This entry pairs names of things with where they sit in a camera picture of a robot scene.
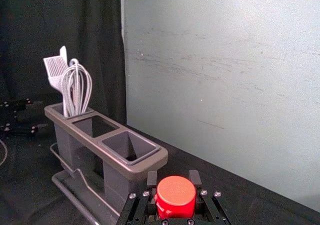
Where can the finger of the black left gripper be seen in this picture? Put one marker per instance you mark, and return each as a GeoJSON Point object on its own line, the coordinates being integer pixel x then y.
{"type": "Point", "coordinates": [22, 130]}
{"type": "Point", "coordinates": [17, 104]}

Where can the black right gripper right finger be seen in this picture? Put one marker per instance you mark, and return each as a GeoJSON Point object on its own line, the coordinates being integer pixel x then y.
{"type": "Point", "coordinates": [215, 207]}

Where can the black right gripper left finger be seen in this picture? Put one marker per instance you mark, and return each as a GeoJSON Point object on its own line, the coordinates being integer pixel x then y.
{"type": "Point", "coordinates": [136, 207]}

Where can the glass bottle with red cap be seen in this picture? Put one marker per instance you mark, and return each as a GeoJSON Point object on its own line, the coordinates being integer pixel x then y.
{"type": "Point", "coordinates": [176, 197]}

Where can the black table cloth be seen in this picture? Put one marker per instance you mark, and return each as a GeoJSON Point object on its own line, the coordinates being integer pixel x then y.
{"type": "Point", "coordinates": [225, 185]}

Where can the grey whisk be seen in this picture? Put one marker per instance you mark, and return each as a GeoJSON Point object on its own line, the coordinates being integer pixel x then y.
{"type": "Point", "coordinates": [65, 97]}

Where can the grey silicone brush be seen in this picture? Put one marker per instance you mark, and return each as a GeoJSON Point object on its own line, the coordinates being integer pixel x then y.
{"type": "Point", "coordinates": [53, 70]}

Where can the grey utensil holder rack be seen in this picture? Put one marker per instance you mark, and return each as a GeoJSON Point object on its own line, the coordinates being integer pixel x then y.
{"type": "Point", "coordinates": [117, 157]}

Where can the grey spatula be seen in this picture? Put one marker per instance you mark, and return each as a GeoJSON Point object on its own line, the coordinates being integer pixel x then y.
{"type": "Point", "coordinates": [63, 53]}

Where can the black curtain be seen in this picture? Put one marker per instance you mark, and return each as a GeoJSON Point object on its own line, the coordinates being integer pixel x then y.
{"type": "Point", "coordinates": [37, 22]}

